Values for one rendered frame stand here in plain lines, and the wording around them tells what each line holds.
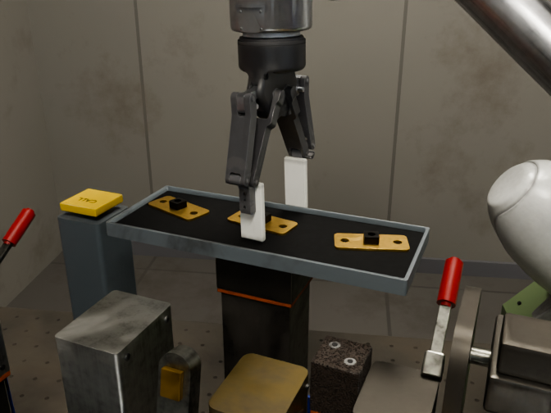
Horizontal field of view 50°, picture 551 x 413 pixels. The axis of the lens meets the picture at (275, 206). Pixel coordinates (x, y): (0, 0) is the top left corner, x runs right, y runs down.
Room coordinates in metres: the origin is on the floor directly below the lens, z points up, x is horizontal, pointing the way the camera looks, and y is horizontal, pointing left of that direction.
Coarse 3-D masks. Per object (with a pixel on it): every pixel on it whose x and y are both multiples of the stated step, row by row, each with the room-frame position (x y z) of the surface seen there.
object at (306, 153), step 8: (288, 88) 0.67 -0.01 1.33; (288, 96) 0.67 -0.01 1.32; (296, 104) 0.68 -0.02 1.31; (288, 112) 0.69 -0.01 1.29; (296, 112) 0.68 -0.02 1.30; (280, 120) 0.70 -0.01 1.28; (288, 120) 0.69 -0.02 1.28; (296, 120) 0.69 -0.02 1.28; (280, 128) 0.70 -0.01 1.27; (288, 128) 0.70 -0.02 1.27; (296, 128) 0.69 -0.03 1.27; (288, 136) 0.70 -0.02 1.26; (296, 136) 0.70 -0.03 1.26; (304, 136) 0.71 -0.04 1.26; (288, 144) 0.71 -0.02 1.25; (296, 144) 0.71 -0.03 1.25; (304, 144) 0.71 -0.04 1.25; (288, 152) 0.72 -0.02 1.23; (304, 152) 0.71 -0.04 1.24; (312, 152) 0.71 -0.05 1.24
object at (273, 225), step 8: (232, 216) 0.68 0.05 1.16; (272, 216) 0.68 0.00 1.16; (240, 224) 0.66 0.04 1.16; (272, 224) 0.66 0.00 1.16; (280, 224) 0.66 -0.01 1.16; (288, 224) 0.66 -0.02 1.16; (296, 224) 0.66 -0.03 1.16; (272, 232) 0.64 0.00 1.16; (280, 232) 0.63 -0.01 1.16; (288, 232) 0.64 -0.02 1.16
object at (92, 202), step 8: (88, 192) 0.77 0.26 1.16; (96, 192) 0.77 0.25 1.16; (104, 192) 0.77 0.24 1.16; (72, 200) 0.74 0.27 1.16; (80, 200) 0.74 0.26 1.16; (88, 200) 0.74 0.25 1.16; (96, 200) 0.74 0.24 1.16; (104, 200) 0.74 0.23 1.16; (112, 200) 0.75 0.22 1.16; (120, 200) 0.76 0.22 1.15; (64, 208) 0.73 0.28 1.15; (72, 208) 0.73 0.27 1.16; (80, 208) 0.72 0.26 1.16; (88, 208) 0.72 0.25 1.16; (96, 208) 0.71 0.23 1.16; (104, 208) 0.73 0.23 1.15
